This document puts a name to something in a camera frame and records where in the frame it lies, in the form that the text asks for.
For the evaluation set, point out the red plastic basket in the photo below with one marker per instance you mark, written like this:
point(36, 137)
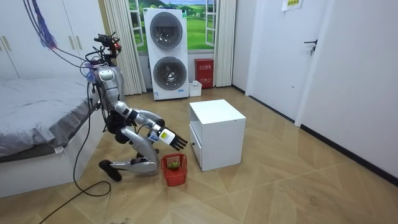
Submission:
point(175, 177)

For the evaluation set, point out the small white bin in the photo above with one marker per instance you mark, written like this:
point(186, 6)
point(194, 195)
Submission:
point(195, 89)

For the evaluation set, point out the robot legs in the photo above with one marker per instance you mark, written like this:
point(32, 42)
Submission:
point(141, 146)

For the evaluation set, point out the cream pleated curtain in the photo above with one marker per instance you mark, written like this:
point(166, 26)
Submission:
point(224, 43)
point(130, 62)

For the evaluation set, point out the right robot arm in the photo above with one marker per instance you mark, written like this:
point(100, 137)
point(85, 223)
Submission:
point(122, 109)

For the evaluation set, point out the paper wall sign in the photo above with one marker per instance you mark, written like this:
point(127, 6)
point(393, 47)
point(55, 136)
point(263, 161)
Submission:
point(292, 3)

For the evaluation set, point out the green pear soft toy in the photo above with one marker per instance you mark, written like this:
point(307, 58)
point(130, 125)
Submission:
point(173, 165)

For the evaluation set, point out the robot body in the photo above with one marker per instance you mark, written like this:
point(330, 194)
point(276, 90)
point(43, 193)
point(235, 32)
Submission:
point(119, 81)

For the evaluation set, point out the red fire extinguisher box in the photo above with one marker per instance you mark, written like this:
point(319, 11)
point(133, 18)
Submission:
point(204, 73)

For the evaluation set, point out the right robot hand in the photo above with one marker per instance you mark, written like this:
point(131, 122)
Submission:
point(168, 136)

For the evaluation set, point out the white bedside cabinet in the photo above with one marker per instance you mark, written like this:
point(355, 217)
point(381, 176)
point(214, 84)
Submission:
point(217, 137)

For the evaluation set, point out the white washing machine tower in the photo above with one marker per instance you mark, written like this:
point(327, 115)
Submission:
point(168, 53)

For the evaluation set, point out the white door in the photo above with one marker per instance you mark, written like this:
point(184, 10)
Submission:
point(280, 62)

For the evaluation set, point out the landscape window wall poster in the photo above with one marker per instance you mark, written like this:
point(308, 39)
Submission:
point(196, 31)

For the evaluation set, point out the grey bed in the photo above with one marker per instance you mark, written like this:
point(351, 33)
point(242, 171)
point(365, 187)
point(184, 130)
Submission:
point(37, 105)

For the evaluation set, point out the white wardrobe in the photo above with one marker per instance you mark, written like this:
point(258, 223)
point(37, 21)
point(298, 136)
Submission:
point(62, 18)

